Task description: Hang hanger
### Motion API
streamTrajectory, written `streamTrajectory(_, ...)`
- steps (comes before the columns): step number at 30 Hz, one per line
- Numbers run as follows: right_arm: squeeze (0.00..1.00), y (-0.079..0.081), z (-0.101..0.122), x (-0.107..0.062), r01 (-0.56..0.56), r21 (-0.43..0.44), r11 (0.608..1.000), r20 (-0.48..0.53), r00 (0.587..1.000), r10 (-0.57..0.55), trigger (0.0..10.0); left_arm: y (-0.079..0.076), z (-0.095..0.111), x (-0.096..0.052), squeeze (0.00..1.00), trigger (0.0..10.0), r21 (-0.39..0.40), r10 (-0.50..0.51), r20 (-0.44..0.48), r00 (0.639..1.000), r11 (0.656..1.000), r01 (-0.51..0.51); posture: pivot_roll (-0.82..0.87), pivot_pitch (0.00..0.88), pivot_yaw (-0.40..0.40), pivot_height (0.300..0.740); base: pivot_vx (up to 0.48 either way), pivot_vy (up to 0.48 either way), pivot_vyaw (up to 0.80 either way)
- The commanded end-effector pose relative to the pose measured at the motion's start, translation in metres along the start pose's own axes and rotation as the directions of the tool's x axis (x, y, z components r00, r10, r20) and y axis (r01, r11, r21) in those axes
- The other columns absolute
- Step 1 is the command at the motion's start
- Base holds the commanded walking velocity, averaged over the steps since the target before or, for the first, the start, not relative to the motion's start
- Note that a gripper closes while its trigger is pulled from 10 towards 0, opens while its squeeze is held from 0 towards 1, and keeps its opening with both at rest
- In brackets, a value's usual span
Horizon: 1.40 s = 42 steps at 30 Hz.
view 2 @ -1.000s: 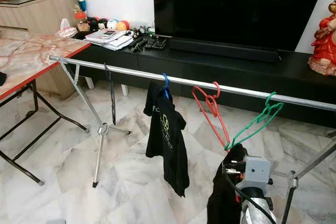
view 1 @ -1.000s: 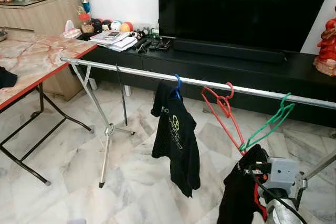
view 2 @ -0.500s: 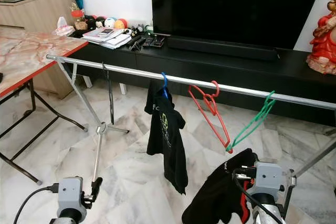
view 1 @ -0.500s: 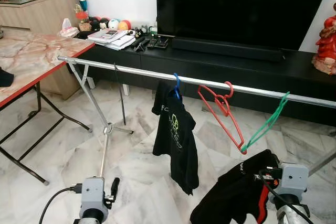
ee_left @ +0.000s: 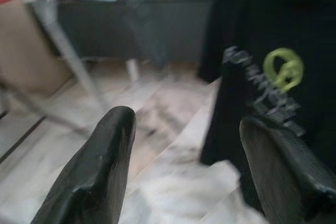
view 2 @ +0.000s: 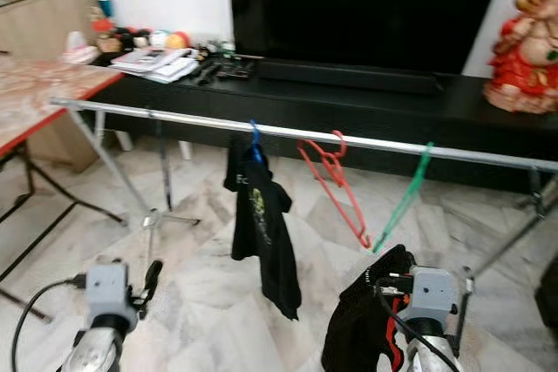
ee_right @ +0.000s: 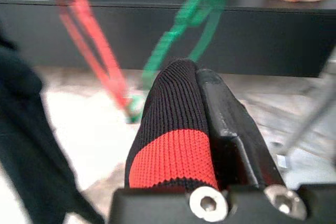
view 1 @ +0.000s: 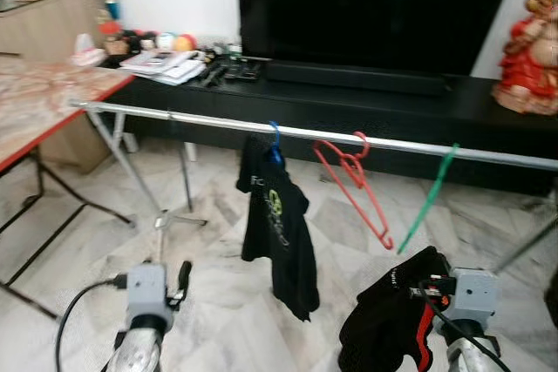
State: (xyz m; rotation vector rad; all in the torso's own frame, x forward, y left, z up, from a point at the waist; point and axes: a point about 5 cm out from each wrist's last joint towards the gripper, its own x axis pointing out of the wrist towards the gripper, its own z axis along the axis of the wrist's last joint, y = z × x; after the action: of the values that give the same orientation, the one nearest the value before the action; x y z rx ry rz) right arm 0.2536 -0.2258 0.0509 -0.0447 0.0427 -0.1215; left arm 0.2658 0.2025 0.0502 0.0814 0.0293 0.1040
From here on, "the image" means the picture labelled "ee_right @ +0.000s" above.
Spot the right gripper knit-covered left finger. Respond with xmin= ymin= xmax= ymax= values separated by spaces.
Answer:
xmin=124 ymin=57 xmax=220 ymax=190

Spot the red plastic clothes hanger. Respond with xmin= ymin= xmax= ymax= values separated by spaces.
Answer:
xmin=54 ymin=0 xmax=134 ymax=114

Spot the black printed t-shirt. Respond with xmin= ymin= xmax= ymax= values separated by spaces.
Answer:
xmin=0 ymin=24 xmax=106 ymax=224

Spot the black tv console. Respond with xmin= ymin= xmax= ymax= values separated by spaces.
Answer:
xmin=0 ymin=0 xmax=336 ymax=78

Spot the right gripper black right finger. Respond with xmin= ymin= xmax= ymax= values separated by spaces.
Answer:
xmin=195 ymin=68 xmax=287 ymax=192

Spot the green plastic clothes hanger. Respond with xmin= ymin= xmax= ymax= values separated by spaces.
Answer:
xmin=125 ymin=0 xmax=229 ymax=125

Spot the metal clothes rack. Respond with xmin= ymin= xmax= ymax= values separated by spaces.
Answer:
xmin=283 ymin=48 xmax=336 ymax=162

